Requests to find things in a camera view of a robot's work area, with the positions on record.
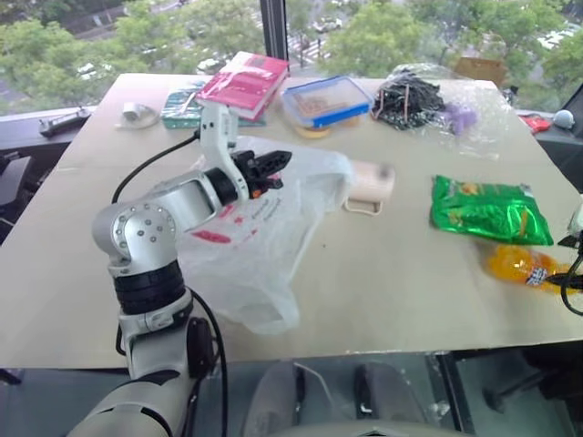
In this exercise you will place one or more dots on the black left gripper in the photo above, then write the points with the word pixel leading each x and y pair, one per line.
pixel 248 175

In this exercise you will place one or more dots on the white translucent plastic bag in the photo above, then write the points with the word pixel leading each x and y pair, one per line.
pixel 264 255

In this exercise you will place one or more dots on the green snack bag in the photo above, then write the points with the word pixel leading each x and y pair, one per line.
pixel 487 214

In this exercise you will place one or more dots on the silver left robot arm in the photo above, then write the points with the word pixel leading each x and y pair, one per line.
pixel 141 227

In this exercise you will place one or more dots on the clear crinkled plastic bag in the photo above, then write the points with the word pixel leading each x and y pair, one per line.
pixel 487 127

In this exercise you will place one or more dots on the orange snack bag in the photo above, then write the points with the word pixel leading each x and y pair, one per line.
pixel 510 264

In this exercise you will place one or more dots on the yellow tape roll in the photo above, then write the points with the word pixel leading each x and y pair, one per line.
pixel 312 133

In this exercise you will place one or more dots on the clear container blue lid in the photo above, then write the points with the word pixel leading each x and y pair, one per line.
pixel 328 100

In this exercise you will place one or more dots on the red book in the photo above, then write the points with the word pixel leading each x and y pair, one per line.
pixel 246 84

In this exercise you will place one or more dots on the beige mug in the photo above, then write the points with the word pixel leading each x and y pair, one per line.
pixel 371 182

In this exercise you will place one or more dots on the teal patterned box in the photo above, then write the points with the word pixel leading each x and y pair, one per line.
pixel 177 111

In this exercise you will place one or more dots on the black bundle with rubber band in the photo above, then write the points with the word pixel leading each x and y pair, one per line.
pixel 410 100

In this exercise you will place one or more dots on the purple soft object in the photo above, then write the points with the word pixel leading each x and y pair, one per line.
pixel 460 116

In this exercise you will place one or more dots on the black handheld controller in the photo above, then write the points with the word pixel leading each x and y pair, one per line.
pixel 59 124

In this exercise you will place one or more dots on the brown cardboard box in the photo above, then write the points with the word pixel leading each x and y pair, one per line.
pixel 478 70

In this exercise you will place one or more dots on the red packet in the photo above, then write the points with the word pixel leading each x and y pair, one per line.
pixel 535 123

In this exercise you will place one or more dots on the grey round ball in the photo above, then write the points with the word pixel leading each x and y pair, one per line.
pixel 564 119

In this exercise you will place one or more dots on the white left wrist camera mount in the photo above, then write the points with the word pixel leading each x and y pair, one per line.
pixel 218 132

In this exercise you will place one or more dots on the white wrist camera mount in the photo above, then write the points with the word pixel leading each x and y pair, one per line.
pixel 218 132
pixel 576 227

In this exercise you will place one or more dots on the dark window frame post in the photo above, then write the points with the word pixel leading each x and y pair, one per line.
pixel 273 32

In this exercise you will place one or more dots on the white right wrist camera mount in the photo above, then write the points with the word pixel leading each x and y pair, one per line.
pixel 576 227

